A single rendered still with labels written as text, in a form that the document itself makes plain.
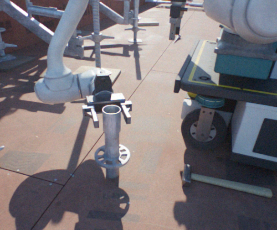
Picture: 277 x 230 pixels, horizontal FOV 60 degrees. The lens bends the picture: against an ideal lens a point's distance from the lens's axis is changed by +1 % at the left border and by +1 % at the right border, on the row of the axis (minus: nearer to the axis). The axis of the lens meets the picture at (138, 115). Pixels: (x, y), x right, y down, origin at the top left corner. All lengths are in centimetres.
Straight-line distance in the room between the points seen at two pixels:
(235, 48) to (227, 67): 6
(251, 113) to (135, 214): 48
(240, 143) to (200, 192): 22
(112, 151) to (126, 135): 30
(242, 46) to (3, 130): 101
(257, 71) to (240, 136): 23
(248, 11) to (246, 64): 28
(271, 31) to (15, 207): 82
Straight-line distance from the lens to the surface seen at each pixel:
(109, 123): 72
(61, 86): 94
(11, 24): 238
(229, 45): 82
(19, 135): 116
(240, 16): 56
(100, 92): 85
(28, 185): 91
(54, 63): 94
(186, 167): 90
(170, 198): 83
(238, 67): 81
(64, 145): 105
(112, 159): 81
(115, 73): 170
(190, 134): 101
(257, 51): 81
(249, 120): 86
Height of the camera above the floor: 63
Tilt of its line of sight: 31 degrees down
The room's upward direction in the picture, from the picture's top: 3 degrees clockwise
